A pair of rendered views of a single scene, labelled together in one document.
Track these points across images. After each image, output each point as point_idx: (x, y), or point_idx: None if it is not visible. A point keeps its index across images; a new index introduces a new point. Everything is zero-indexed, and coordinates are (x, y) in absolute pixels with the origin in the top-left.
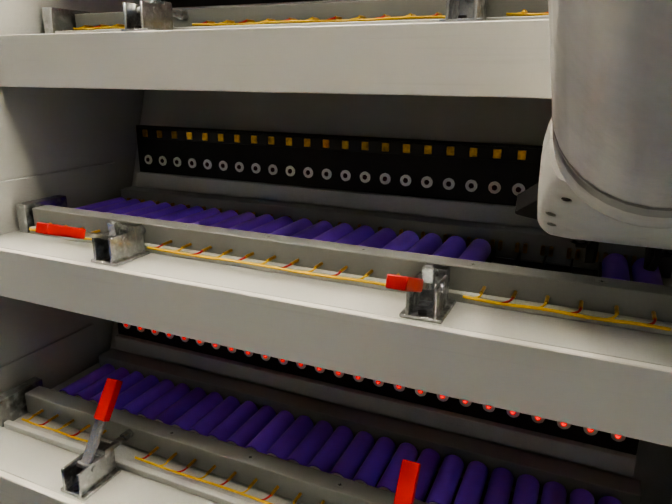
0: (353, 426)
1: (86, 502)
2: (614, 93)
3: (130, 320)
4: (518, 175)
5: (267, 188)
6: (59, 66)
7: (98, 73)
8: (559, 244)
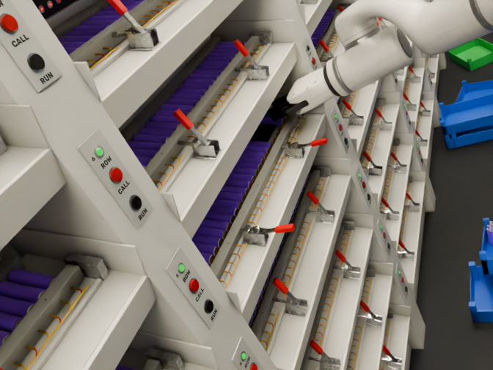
0: None
1: (309, 305)
2: (386, 75)
3: (279, 245)
4: None
5: None
6: (207, 200)
7: (218, 185)
8: None
